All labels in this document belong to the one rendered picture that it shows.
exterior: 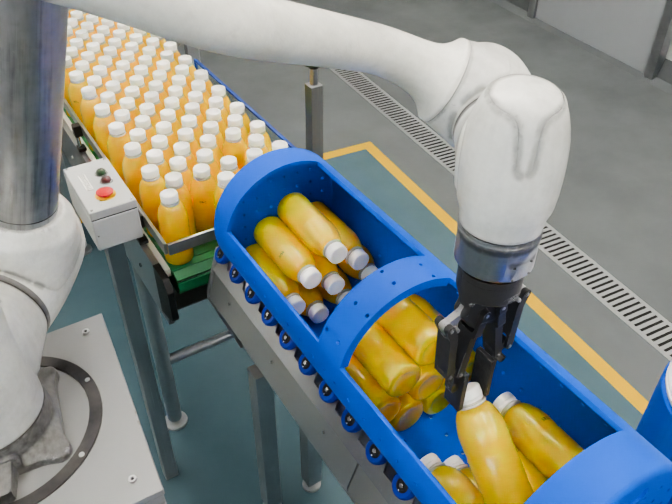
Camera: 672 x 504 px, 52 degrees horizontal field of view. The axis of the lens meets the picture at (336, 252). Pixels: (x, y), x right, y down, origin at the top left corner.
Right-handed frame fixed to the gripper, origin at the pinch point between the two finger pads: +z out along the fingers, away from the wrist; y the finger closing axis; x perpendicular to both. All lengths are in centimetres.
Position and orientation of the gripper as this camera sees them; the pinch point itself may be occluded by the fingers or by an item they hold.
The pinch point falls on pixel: (469, 379)
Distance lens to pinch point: 93.8
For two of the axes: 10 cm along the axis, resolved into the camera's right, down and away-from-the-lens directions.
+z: -0.1, 7.7, 6.3
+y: 8.5, -3.3, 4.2
